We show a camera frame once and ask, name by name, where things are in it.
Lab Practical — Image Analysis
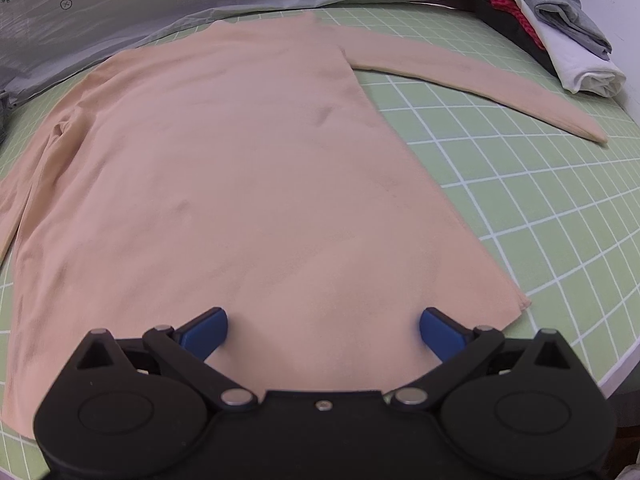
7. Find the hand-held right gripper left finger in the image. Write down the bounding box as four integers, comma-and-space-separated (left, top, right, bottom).
75, 307, 259, 412

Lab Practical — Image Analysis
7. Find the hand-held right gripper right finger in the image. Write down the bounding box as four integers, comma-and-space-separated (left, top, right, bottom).
391, 307, 574, 411

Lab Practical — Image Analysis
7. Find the beige long-sleeved shirt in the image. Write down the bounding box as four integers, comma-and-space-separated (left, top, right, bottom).
0, 12, 609, 441

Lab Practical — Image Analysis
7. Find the white folded garment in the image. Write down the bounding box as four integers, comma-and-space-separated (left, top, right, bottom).
470, 0, 628, 97

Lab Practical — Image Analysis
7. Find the black folded garment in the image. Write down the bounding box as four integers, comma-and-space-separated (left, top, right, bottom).
474, 0, 557, 74

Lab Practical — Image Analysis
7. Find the red folded garment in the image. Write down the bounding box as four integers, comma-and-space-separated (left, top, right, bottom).
486, 0, 547, 52

